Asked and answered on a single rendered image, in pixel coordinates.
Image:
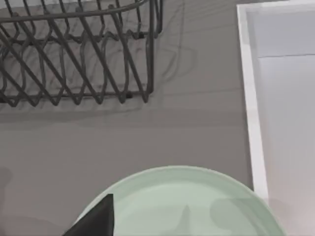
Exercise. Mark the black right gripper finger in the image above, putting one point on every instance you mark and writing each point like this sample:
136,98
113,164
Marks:
99,218

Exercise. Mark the pale green plate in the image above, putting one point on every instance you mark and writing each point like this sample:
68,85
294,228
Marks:
177,204

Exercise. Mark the white sink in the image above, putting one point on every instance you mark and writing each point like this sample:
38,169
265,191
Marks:
283,98

